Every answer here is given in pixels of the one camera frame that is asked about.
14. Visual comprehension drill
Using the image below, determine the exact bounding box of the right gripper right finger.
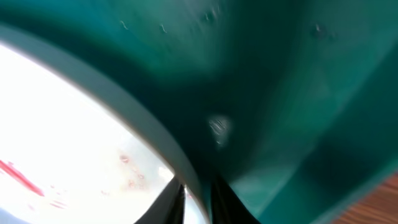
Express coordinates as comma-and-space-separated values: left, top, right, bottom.
211, 175, 260, 224

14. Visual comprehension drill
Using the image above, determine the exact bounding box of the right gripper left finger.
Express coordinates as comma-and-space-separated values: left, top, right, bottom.
135, 177, 185, 224

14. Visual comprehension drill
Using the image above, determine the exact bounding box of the white plate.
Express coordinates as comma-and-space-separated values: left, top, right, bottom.
1, 25, 210, 223

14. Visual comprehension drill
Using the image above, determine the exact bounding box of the teal plastic tray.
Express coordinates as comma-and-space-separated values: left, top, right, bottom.
1, 0, 397, 223

